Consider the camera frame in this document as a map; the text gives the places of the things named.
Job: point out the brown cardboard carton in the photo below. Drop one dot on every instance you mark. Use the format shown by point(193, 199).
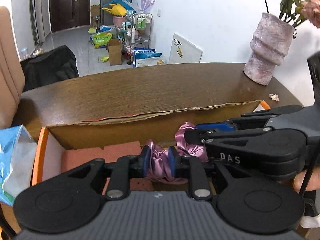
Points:
point(114, 47)

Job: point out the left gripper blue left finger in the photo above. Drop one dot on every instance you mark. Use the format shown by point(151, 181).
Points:
point(123, 170)

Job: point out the pink textured vase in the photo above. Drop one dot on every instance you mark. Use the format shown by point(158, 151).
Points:
point(270, 45)

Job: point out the yellow watering can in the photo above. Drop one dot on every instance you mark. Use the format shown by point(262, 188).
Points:
point(115, 10)

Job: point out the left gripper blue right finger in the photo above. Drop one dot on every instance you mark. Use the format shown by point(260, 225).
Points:
point(190, 168)

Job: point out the blue tissue pack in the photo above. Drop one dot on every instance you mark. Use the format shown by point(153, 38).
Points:
point(18, 151)

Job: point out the white flat panel box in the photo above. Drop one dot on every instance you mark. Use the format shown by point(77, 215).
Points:
point(183, 51)

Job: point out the black chair with jacket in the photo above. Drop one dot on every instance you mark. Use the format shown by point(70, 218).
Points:
point(50, 67)

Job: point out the wire storage cart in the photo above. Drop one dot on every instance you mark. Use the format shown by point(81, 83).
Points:
point(136, 31)

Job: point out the dark brown door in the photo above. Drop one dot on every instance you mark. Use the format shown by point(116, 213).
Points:
point(67, 14)

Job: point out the peach hard-shell suitcase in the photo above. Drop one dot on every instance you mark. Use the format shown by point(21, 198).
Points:
point(11, 74)

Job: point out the dried pink roses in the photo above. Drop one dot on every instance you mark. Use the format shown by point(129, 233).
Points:
point(292, 14)

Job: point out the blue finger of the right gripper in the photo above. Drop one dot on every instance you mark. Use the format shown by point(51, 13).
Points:
point(217, 126)
point(200, 136)

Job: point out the red cardboard box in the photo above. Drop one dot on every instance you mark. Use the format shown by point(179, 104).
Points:
point(157, 130)

